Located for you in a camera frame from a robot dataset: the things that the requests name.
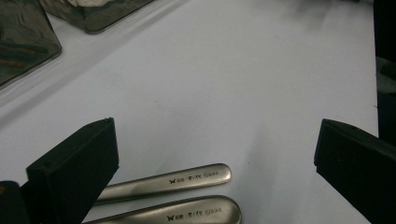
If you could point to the white table mat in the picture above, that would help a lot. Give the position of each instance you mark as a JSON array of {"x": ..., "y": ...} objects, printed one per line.
[{"x": 218, "y": 93}]

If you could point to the brown chopstick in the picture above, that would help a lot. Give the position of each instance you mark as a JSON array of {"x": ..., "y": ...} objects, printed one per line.
[
  {"x": 28, "y": 52},
  {"x": 12, "y": 63}
]

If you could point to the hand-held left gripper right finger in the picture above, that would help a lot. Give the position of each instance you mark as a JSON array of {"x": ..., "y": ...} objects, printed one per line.
[{"x": 361, "y": 174}]

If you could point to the metal fork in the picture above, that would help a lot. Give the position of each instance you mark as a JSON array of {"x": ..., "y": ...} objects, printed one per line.
[{"x": 174, "y": 182}]

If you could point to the clear grey plastic bin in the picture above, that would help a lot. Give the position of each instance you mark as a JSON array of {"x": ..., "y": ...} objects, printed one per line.
[
  {"x": 102, "y": 17},
  {"x": 31, "y": 31}
]

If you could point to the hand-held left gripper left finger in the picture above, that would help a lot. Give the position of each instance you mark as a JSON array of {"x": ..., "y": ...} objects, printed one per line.
[{"x": 74, "y": 174}]

